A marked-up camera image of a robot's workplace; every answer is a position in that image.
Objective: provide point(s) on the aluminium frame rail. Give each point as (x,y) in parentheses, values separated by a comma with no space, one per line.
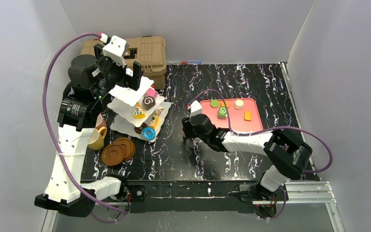
(296,191)

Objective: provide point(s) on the green roll cake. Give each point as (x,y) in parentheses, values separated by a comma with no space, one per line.
(222,112)

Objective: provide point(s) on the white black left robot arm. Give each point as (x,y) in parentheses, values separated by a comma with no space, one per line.
(77,117)

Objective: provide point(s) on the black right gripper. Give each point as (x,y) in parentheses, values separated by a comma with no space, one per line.
(188,127)

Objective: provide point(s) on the tan plastic tool case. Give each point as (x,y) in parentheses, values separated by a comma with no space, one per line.
(150,51)

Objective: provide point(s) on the pink mug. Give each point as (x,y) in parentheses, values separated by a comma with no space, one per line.
(100,122)

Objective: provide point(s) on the chocolate donut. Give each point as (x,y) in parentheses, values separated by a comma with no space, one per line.
(139,129)

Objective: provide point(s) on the blue donut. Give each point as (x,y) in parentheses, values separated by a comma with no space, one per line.
(148,133)

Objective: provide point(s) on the yellow cake with cherry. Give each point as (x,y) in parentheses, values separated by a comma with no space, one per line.
(154,122)

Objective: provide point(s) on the pink serving tray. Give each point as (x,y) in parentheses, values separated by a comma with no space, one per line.
(237,121)

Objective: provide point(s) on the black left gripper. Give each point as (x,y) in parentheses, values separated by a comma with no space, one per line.
(125,74)

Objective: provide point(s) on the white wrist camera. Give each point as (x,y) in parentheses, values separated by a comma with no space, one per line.
(195,108)
(116,50)

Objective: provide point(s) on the orange biscuit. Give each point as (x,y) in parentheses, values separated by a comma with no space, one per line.
(247,116)

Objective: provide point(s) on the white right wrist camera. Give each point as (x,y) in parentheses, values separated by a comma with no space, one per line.
(195,108)

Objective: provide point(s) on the white round cake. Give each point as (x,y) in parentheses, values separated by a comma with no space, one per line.
(238,104)

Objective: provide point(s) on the white triangular cake slice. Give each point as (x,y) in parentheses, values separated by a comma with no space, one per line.
(158,111)

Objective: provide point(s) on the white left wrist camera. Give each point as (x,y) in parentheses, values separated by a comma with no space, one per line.
(116,50)

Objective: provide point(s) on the stack of brown wooden coasters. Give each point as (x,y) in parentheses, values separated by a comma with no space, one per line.
(122,149)

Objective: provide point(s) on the white three-tier cake stand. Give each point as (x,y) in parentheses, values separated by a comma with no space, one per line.
(131,112)

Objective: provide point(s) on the green round macaron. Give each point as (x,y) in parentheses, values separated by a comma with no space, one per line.
(214,103)

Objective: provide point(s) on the pink cake slice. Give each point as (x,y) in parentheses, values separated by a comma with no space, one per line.
(151,92)

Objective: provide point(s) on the yellow cake slice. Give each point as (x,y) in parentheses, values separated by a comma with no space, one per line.
(138,112)

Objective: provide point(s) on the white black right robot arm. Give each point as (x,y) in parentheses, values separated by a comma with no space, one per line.
(288,153)

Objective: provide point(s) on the yellow mug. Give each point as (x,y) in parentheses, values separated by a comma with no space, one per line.
(96,141)

